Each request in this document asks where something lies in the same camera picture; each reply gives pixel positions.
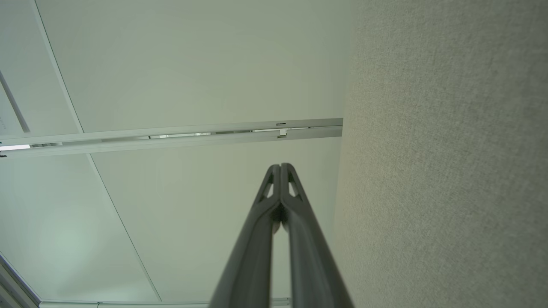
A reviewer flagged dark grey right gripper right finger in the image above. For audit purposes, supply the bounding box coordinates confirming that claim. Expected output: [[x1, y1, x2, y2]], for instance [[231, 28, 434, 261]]
[[280, 163, 355, 308]]

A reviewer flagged grey fabric sofa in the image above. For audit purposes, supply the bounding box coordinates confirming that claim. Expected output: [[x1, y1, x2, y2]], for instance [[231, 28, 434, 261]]
[[332, 0, 548, 308]]

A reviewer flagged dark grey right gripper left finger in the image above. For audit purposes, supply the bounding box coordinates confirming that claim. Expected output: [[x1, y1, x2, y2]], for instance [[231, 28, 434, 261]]
[[208, 164, 281, 308]]

